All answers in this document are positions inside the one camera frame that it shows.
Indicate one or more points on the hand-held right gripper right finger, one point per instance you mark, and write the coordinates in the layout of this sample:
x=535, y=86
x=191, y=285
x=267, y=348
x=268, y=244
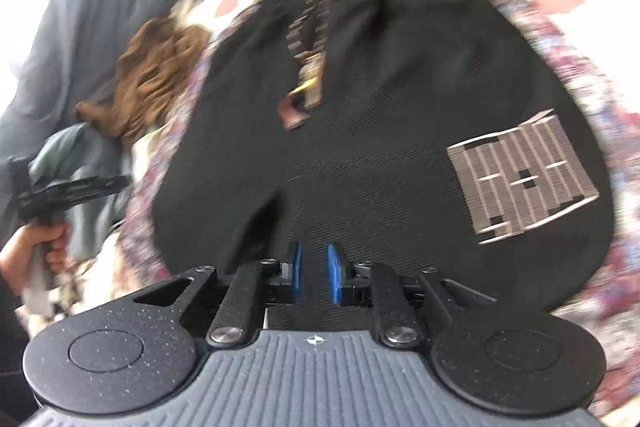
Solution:
x=336, y=277

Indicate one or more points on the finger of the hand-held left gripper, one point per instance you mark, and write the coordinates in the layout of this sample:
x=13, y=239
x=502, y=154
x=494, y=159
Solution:
x=85, y=189

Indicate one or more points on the dark grey pillow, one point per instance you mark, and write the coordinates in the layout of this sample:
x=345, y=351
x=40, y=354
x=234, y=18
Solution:
x=75, y=32

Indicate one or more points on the person's left hand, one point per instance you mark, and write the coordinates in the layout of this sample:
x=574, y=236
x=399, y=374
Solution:
x=15, y=262

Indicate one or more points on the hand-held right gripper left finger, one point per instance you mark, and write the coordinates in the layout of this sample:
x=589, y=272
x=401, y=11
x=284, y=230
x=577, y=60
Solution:
x=297, y=274

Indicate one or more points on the brown garment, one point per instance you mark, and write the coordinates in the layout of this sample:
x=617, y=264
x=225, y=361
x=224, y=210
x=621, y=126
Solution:
x=150, y=72

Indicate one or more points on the denim jeans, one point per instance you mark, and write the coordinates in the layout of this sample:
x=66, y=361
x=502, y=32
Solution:
x=75, y=157

